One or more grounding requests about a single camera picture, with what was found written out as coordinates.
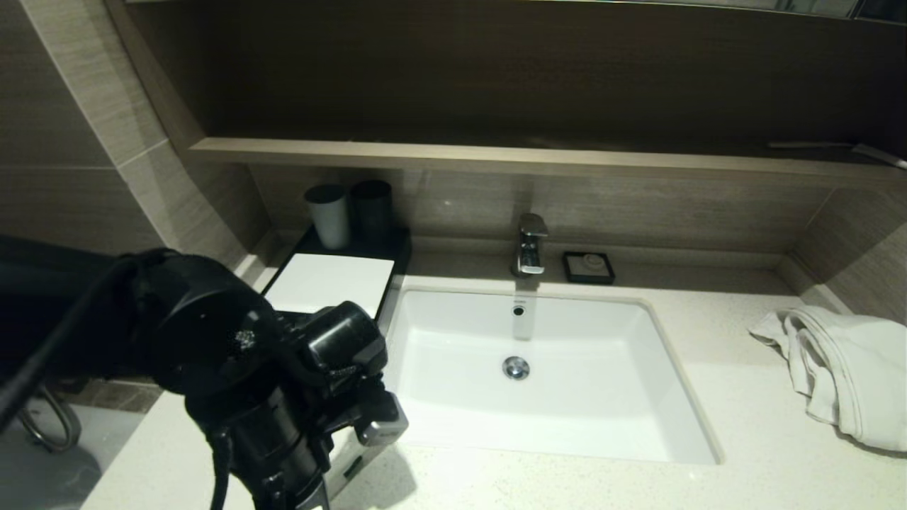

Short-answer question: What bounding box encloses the grey plastic cup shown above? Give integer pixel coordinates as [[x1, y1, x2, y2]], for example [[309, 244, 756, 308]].
[[305, 184, 351, 250]]

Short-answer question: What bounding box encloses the black drawer amenity box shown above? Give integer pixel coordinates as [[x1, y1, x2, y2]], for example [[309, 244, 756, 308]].
[[276, 223, 413, 334]]

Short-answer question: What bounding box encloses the black plastic cup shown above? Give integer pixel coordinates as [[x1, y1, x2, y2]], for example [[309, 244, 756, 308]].
[[351, 180, 394, 238]]

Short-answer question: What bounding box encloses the chrome faucet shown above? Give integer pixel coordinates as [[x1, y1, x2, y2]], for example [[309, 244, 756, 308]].
[[512, 214, 548, 277]]

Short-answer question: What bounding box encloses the white ceramic sink basin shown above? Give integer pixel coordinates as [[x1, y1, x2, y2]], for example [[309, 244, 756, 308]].
[[379, 287, 723, 466]]

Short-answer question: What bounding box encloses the black square soap dish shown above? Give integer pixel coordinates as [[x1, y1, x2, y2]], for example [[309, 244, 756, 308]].
[[561, 251, 616, 286]]

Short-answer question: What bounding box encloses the white crumpled towel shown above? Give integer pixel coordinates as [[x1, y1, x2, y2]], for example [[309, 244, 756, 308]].
[[748, 306, 907, 452]]

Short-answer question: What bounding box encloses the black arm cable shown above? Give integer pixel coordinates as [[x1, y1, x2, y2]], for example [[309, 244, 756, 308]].
[[0, 255, 139, 433]]

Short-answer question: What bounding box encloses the wooden wall shelf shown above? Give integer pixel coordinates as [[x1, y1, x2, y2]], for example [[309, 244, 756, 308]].
[[191, 138, 907, 188]]

